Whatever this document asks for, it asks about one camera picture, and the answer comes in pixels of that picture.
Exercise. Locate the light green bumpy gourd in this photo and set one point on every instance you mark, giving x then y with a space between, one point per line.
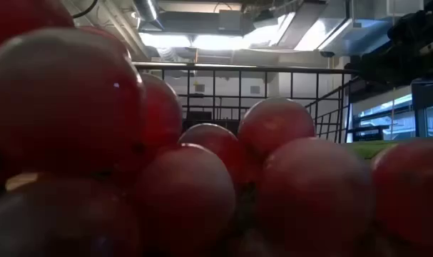
373 149

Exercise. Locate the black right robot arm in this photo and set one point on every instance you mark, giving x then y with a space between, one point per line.
408 46

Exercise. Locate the bright ceiling light panel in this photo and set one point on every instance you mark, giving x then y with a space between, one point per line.
202 42

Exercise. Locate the grey ceiling unit box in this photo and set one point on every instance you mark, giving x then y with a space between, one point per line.
230 20

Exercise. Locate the purple-red grapes bunch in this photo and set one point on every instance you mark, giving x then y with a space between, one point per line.
59 107

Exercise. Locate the round silver ventilation duct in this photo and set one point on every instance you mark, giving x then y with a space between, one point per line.
146 9

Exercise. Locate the large rectangular silver duct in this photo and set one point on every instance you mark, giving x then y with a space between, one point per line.
344 32

